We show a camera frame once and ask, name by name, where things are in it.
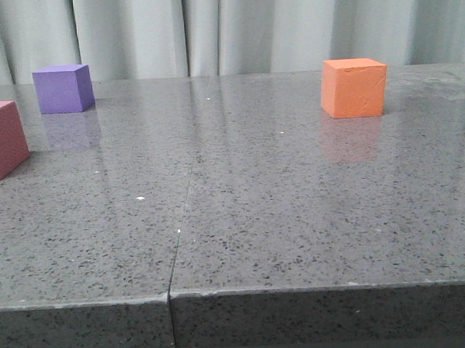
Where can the orange foam cube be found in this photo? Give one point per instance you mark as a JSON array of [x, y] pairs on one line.
[[353, 87]]

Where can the purple foam cube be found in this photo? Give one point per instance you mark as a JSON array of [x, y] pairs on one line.
[[63, 89]]

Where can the pink foam cube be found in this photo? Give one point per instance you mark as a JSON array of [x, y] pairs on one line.
[[13, 146]]

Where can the grey-green pleated curtain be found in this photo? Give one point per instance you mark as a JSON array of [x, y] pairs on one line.
[[148, 39]]

